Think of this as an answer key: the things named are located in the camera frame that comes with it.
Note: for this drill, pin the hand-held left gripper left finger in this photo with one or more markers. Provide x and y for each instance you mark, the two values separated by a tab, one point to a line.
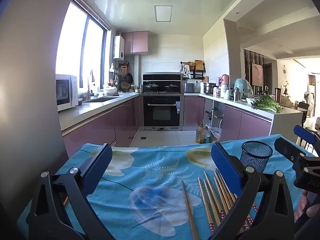
98	165

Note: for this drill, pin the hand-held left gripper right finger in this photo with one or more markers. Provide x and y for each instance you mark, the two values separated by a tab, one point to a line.
225	165

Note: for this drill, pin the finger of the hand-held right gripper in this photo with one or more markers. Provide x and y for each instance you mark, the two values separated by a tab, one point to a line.
287	150
303	133

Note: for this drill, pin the bunch of wooden chopsticks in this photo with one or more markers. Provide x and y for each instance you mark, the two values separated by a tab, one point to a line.
222	195

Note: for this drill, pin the black mesh utensil holder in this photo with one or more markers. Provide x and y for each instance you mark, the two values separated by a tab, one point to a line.
257	158

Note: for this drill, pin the patterned-end wooden chopstick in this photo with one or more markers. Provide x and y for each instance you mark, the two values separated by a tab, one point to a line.
189	210

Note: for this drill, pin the person's right hand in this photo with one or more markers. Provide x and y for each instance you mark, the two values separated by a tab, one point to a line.
301	210

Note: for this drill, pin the black stool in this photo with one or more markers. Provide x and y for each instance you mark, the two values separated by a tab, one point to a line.
310	130

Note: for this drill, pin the black dining chair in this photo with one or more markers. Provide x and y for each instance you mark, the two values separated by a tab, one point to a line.
303	107

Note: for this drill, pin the clear plastic bag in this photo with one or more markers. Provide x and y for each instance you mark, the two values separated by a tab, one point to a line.
215	132

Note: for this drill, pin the yellow oil bottle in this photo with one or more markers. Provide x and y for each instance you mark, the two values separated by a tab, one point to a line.
199	135

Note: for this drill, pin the purple counter with sink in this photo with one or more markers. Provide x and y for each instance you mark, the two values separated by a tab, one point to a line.
100	125

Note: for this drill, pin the purple counter with appliances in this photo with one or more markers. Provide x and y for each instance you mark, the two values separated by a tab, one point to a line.
250	123

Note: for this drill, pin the dark tumbler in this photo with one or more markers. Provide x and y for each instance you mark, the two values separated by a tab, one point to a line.
277	95

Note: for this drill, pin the green leafy vegetables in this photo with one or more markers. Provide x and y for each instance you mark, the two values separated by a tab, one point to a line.
266	104

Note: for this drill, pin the blue floral tablecloth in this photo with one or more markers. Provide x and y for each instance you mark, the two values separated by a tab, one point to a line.
150	180

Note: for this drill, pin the kitchen sink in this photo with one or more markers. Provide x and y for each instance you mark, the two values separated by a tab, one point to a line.
102	99

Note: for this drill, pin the steel thermos flask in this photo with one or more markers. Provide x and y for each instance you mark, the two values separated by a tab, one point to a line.
237	95

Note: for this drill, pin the white casserole pot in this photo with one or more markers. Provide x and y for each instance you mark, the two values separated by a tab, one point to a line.
110	91

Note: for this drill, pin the steel kitchen faucet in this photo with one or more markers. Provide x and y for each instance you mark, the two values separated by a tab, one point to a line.
89	90

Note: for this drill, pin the green air fryer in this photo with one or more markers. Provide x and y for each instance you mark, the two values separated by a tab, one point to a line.
243	86

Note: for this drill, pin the steel stockpot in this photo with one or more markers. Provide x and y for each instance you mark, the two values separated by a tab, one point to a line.
209	88

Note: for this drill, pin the white microwave oven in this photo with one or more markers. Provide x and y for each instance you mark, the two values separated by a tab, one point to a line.
66	92

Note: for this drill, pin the pink electric kettle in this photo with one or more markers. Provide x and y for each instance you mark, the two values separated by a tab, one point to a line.
224	82

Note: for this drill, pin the black integrated stove oven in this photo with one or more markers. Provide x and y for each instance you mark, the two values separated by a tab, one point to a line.
161	110

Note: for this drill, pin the silver countertop appliance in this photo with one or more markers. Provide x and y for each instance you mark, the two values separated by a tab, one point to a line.
189	88

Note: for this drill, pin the black frying pan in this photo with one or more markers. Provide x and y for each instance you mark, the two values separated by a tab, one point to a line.
129	78

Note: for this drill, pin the black pot with glass lid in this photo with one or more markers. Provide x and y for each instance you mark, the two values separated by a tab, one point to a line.
151	87
171	88

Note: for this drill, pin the wooden cutting board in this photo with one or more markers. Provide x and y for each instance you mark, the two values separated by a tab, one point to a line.
200	65

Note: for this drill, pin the grey refrigerator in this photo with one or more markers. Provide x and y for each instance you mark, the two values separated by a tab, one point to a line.
30	80

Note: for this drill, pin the kitchen window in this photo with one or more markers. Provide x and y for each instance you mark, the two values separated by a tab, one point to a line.
72	42

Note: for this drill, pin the ceiling light panel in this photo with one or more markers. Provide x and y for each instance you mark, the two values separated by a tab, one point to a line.
163	13

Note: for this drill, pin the wall clock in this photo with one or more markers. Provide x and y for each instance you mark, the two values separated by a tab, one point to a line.
285	70

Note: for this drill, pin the pink wall painting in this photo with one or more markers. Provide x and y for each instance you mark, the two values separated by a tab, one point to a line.
256	75

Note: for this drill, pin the black wall rack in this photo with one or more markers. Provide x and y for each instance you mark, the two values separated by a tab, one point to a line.
192	75

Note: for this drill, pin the white wall water heater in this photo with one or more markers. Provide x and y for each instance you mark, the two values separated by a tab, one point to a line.
119	47

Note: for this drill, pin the purple wall cabinet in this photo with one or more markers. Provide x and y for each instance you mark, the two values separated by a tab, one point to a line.
136	42

